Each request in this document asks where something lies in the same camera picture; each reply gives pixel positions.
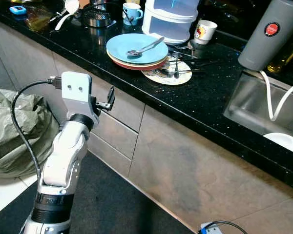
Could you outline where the blue plate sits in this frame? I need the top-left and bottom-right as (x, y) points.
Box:
(106, 33), (169, 65)

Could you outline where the grey-brown drawer front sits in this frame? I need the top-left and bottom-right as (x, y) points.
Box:
(90, 113), (140, 160)
(88, 134), (133, 177)
(53, 51), (146, 133)

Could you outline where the pink plate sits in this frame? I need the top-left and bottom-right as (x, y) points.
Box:
(112, 56), (167, 71)

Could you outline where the cream leaf-pattern plate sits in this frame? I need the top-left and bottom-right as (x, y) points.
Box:
(142, 55), (192, 86)

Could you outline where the steel mesh strainer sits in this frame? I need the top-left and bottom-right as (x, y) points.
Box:
(83, 5), (113, 28)

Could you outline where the grey-green rubbish bag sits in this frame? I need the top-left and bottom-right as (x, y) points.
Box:
(0, 89), (59, 178)

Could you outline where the blue mug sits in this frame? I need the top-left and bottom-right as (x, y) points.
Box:
(122, 2), (144, 26)

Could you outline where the grey-brown cabinet panel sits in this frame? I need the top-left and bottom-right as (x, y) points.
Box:
(0, 19), (64, 105)

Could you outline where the white tiered storage container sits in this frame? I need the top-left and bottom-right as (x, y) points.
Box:
(142, 0), (200, 45)

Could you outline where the small steel spoon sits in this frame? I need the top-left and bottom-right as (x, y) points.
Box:
(187, 39), (200, 58)

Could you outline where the white ladle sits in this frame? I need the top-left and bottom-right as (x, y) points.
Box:
(55, 0), (80, 31)

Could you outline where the amber glass jar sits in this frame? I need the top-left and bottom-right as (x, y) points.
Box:
(25, 5), (54, 32)

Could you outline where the grey-brown cabinet door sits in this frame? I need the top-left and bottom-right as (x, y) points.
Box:
(128, 104), (293, 234)

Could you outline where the white cartoon mug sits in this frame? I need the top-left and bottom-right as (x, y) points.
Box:
(194, 19), (218, 45)

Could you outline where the white plate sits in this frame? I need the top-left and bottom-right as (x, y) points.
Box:
(263, 133), (293, 156)

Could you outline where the yellow oil bottle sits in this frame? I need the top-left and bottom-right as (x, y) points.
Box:
(267, 41), (293, 75)

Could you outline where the small blue device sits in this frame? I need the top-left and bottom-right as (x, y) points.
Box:
(9, 6), (27, 15)

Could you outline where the steel sink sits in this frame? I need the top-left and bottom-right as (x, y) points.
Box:
(223, 68), (293, 156)

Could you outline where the grey cylinder water filter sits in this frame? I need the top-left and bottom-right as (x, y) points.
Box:
(238, 0), (293, 72)

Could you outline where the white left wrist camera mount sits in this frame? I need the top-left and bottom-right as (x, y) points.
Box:
(61, 72), (101, 122)

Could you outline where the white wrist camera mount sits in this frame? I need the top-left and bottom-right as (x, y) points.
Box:
(199, 222), (225, 234)
(61, 72), (101, 122)

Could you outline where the white hose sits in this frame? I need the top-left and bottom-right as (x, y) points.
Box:
(260, 71), (276, 121)
(272, 79), (293, 121)

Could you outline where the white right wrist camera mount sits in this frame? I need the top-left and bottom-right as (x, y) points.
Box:
(199, 222), (225, 234)

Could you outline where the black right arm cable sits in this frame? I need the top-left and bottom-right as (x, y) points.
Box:
(212, 220), (247, 234)

